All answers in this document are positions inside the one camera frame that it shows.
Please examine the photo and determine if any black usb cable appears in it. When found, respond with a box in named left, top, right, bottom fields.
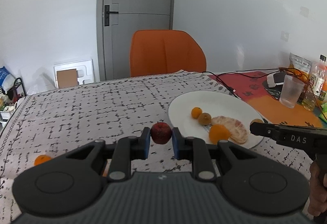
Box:
left=201, top=67, right=307, bottom=98

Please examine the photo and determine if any peeled pomelo segment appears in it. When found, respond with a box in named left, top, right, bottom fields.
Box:
left=211, top=116, right=249, bottom=144

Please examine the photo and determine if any orange red cartoon mat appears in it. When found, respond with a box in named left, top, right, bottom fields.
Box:
left=209, top=70, right=326, bottom=128

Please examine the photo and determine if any brown-yellow fruit alone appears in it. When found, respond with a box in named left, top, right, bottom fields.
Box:
left=197, top=113, right=212, bottom=126

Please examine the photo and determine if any black device on mat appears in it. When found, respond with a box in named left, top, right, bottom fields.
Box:
left=263, top=71, right=286, bottom=92

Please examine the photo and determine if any large orange front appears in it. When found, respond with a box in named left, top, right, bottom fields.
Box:
left=209, top=124, right=231, bottom=145

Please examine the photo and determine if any person's right hand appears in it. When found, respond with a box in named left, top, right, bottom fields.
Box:
left=308, top=161, right=327, bottom=217

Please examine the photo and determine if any small mandarin orange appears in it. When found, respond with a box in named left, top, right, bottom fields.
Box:
left=191, top=107, right=202, bottom=119

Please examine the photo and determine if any large orange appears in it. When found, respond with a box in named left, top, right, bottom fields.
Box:
left=209, top=124, right=231, bottom=145
left=34, top=154, right=52, bottom=166

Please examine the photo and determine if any blue white plastic bag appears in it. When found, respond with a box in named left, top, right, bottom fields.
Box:
left=0, top=66, right=15, bottom=93

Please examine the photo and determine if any small red apple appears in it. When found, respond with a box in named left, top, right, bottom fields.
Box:
left=150, top=122, right=172, bottom=144

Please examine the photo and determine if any white ceramic plate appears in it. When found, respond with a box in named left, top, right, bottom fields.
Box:
left=167, top=90, right=267, bottom=150

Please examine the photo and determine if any snack bag with oranges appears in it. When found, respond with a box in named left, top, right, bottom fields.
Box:
left=289, top=52, right=312, bottom=82

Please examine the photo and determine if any plastic oil bottle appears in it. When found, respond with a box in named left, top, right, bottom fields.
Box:
left=302, top=54, right=326, bottom=111

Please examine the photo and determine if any white foam packaging board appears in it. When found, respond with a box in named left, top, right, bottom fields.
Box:
left=54, top=59, right=94, bottom=88

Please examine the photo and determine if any brown-yellow small fruit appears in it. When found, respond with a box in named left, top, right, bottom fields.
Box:
left=250, top=118, right=263, bottom=125

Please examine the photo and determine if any black metal rack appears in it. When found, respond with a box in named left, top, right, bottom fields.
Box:
left=1, top=77, right=27, bottom=100

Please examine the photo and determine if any clear plastic cup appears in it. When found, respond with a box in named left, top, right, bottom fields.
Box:
left=279, top=75, right=305, bottom=108

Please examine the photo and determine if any large orange top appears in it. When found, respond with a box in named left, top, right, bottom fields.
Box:
left=34, top=154, right=52, bottom=166

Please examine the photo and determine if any grey door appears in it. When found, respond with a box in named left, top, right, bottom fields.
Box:
left=96, top=0, right=172, bottom=81

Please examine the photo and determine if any black door handle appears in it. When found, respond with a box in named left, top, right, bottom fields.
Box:
left=104, top=4, right=119, bottom=27

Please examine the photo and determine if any orange chair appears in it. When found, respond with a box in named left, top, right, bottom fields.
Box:
left=129, top=30, right=207, bottom=77

